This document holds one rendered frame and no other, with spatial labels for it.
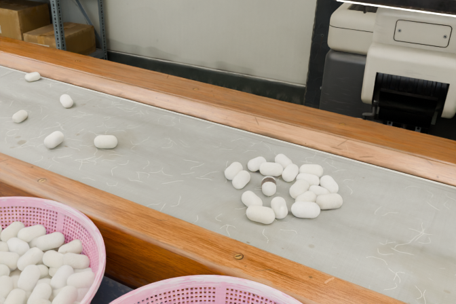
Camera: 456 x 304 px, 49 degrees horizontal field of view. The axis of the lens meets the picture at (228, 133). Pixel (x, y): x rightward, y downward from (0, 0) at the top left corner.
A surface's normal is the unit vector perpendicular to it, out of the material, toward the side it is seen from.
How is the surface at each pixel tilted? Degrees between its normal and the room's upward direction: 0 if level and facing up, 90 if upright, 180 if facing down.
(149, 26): 91
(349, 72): 90
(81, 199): 0
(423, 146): 0
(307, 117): 0
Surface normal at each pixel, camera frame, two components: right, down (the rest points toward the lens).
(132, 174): 0.04, -0.89
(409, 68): -0.40, 0.52
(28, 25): 0.90, 0.22
